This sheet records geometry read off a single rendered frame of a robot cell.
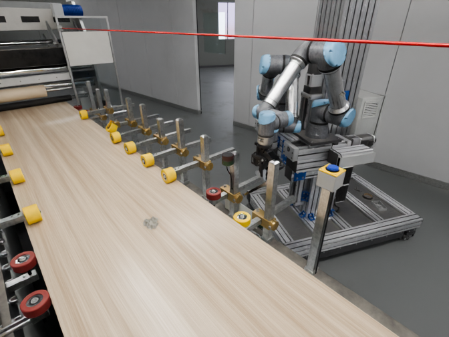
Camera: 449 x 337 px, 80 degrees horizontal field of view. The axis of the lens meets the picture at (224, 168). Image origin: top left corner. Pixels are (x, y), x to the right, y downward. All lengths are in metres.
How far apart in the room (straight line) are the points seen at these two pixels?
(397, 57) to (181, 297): 3.35
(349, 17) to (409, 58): 1.83
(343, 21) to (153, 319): 1.78
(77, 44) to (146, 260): 2.81
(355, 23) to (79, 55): 2.72
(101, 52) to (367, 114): 2.82
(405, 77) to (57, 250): 3.53
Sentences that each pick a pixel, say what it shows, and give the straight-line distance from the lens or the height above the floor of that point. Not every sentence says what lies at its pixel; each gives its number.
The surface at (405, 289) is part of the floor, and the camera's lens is 2.49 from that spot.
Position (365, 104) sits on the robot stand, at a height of 1.19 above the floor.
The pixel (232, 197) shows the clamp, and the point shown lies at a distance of 1.47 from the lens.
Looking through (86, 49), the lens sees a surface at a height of 1.43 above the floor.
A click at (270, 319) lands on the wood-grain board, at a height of 0.90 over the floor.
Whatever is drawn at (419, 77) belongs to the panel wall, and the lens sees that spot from 3.70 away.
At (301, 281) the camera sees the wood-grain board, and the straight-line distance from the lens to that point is 1.04.
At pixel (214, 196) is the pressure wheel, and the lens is 1.40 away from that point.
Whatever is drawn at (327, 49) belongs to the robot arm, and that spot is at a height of 1.57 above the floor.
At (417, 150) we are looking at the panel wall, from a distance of 3.87.
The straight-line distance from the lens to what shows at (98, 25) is 3.61.
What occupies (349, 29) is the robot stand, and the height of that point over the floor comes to 1.65.
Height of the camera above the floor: 1.69
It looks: 28 degrees down
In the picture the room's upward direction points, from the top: straight up
